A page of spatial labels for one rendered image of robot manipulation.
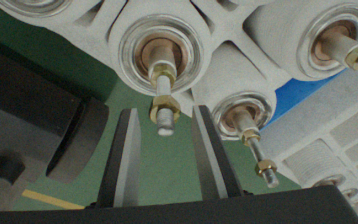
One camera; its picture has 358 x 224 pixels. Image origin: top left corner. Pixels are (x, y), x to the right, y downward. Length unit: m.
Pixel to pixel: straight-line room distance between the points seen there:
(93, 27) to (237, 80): 0.17
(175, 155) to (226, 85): 0.50
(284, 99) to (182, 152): 0.36
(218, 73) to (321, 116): 0.30
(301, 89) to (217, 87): 0.30
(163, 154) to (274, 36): 0.53
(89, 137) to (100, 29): 0.22
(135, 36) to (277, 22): 0.14
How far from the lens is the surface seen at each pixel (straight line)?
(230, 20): 0.26
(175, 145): 0.64
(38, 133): 0.39
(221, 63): 0.25
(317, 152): 0.49
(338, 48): 0.22
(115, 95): 0.52
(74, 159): 0.41
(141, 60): 0.18
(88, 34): 0.26
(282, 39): 0.22
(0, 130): 0.39
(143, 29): 0.17
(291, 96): 0.49
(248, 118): 0.22
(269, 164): 0.19
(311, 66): 0.24
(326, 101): 0.50
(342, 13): 0.23
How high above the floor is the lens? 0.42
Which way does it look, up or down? 50 degrees down
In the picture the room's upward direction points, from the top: 172 degrees clockwise
